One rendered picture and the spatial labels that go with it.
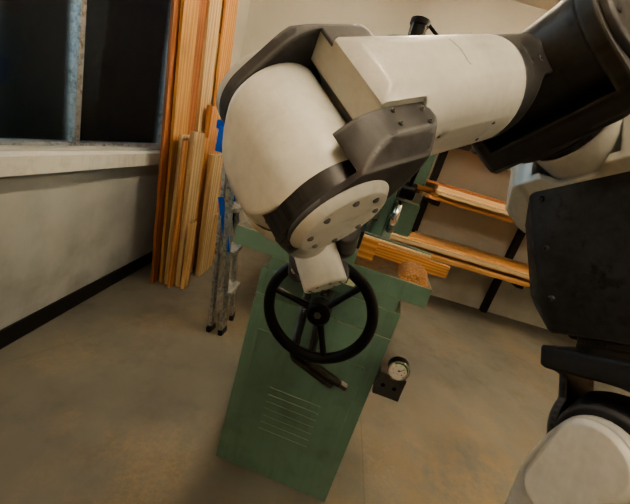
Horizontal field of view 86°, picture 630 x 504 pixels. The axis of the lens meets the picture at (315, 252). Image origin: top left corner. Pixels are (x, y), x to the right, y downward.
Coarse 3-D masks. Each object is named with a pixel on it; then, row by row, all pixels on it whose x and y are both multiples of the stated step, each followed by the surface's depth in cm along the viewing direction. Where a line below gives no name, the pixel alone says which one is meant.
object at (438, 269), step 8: (376, 248) 109; (384, 248) 109; (392, 248) 109; (384, 256) 110; (392, 256) 109; (400, 256) 108; (408, 256) 108; (416, 256) 108; (424, 264) 108; (432, 264) 107; (440, 264) 107; (432, 272) 108; (440, 272) 107
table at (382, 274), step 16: (240, 224) 101; (240, 240) 102; (256, 240) 101; (288, 256) 100; (368, 272) 96; (384, 272) 96; (336, 288) 89; (384, 288) 96; (400, 288) 95; (416, 288) 94; (416, 304) 95
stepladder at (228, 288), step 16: (224, 176) 171; (224, 192) 174; (224, 208) 175; (240, 208) 184; (224, 224) 177; (224, 240) 179; (224, 256) 182; (224, 272) 184; (224, 288) 188; (224, 304) 192; (224, 320) 196
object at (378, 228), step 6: (396, 192) 122; (390, 198) 123; (384, 204) 124; (390, 204) 123; (384, 210) 124; (390, 210) 124; (384, 216) 125; (366, 222) 127; (372, 222) 127; (378, 222) 126; (384, 222) 126; (372, 228) 127; (378, 228) 127; (378, 234) 127
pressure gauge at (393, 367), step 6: (390, 360) 97; (396, 360) 95; (402, 360) 95; (390, 366) 95; (396, 366) 95; (402, 366) 95; (408, 366) 94; (390, 372) 96; (396, 372) 95; (402, 372) 95; (408, 372) 95; (390, 378) 99; (396, 378) 96; (402, 378) 96
